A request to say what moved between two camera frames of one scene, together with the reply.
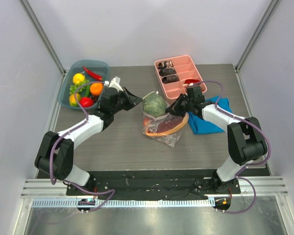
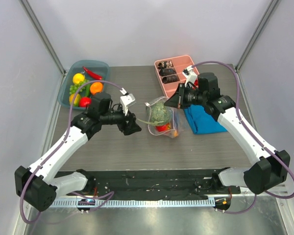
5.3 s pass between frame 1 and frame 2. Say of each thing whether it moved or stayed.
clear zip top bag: moved
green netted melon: moved
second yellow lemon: stayed
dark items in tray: stayed
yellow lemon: stayed
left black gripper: moved
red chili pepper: stayed
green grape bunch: stayed
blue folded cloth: stayed
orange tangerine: stayed
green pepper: stayed
